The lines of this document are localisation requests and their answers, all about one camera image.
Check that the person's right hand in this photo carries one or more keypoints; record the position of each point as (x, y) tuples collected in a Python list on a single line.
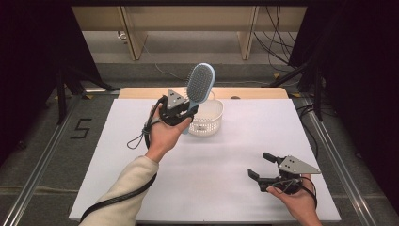
[(301, 204)]

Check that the aluminium floor rail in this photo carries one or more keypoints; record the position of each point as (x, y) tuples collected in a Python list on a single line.
[(335, 157), (44, 157)]

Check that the black metal stand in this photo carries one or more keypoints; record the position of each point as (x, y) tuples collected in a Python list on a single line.
[(61, 100), (319, 100)]

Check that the wooden table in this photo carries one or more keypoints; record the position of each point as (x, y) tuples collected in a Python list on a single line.
[(150, 93)]

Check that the white slotted plastic basket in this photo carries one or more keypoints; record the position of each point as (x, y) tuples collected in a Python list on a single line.
[(210, 121)]

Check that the light blue hairbrush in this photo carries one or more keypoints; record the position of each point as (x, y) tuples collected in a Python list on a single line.
[(200, 81)]

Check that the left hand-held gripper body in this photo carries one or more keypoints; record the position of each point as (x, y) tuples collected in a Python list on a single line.
[(175, 100)]

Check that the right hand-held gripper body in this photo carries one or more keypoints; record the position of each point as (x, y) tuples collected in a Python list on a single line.
[(295, 164)]

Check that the black curtain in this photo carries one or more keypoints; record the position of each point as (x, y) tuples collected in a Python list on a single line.
[(360, 78), (25, 62)]

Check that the person's left hand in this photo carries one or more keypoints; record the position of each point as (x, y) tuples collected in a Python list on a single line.
[(163, 138)]

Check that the yellow tape piece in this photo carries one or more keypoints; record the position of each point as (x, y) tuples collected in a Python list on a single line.
[(276, 75), (88, 96), (295, 94)]

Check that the light wooden furniture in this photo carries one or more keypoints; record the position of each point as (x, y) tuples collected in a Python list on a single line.
[(188, 19)]

